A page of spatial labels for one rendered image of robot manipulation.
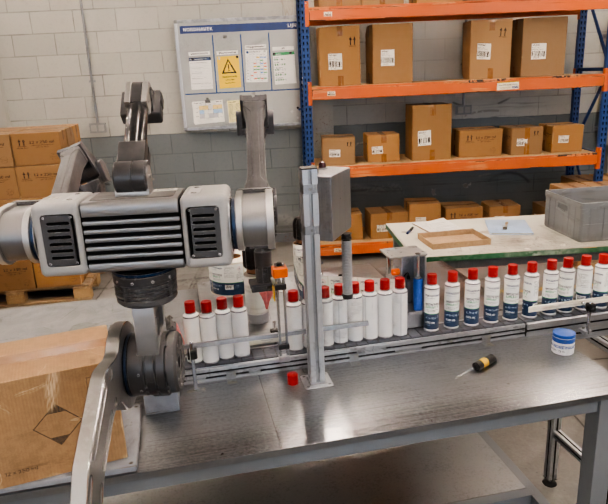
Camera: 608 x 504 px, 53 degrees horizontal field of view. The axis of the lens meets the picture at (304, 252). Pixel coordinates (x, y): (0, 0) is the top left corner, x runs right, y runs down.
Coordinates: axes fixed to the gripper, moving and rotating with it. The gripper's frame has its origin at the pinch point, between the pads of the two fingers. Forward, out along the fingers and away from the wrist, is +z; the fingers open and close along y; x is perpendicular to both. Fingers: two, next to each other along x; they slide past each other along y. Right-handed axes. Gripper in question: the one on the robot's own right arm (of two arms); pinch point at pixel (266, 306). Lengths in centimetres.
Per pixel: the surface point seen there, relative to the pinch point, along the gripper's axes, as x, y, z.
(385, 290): 7.4, -38.9, -3.4
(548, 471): -8, -117, 95
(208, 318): 10.1, 19.5, -2.5
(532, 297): 8, -93, 6
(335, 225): 22.4, -18.9, -31.6
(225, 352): 8.7, 15.3, 10.5
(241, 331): 8.5, 9.6, 4.0
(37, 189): -315, 136, 9
